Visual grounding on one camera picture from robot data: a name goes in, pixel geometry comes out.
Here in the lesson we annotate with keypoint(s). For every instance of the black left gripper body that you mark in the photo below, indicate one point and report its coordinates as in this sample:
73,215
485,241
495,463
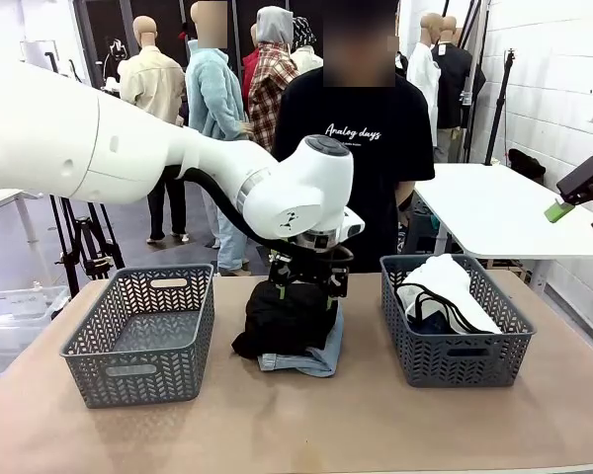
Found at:
309,271

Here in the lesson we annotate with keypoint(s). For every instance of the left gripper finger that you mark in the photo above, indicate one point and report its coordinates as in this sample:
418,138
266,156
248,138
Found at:
335,293
281,291

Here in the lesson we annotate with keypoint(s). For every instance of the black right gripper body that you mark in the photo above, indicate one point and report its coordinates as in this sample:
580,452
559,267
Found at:
585,180

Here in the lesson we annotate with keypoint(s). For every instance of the black garment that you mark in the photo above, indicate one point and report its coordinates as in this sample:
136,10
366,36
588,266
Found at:
286,321

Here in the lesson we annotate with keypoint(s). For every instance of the white T-shirt black trim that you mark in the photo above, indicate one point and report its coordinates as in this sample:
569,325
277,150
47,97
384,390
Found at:
449,291

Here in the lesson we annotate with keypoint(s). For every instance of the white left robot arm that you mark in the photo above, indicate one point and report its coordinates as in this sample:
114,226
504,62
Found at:
128,153

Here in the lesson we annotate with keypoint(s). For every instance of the black bag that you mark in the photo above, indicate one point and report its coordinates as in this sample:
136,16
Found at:
526,164

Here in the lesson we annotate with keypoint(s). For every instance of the white side table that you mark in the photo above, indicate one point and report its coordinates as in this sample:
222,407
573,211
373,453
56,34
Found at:
499,217

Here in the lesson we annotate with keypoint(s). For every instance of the light blue denim shorts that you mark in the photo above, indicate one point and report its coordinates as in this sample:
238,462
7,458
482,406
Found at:
321,363

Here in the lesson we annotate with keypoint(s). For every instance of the black light stand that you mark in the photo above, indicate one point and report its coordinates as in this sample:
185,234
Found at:
499,108

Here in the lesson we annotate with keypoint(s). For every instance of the person in black T-shirt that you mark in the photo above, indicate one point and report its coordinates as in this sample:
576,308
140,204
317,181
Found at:
380,163

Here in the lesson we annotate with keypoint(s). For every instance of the grey plastic woven basket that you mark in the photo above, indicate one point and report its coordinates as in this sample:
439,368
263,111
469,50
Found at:
454,355
138,345

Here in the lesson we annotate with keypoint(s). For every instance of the black leaning poles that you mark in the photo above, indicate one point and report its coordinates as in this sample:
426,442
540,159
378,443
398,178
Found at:
474,74

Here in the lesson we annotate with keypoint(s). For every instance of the mannequin in black shirt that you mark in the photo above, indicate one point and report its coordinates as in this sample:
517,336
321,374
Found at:
454,89

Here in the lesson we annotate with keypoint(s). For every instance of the mannequin in white shirt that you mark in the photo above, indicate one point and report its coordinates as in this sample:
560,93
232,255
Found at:
422,89

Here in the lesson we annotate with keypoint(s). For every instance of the mannequin in plaid hoodie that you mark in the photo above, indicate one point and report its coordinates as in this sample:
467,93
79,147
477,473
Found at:
272,94

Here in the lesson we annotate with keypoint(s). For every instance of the mannequin in pale blue fleece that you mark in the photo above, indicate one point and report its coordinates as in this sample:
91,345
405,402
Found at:
212,94

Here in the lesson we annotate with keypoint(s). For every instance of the mannequin in cream shirt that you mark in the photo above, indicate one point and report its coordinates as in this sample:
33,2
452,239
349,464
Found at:
153,84

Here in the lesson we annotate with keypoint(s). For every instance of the clear plastic storage box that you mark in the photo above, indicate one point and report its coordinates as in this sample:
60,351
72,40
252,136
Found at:
15,321

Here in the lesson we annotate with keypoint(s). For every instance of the white table with grey legs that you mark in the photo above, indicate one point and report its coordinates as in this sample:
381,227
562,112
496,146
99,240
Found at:
10,202

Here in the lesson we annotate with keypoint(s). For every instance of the black camera tripod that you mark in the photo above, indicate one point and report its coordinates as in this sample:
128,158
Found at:
84,242

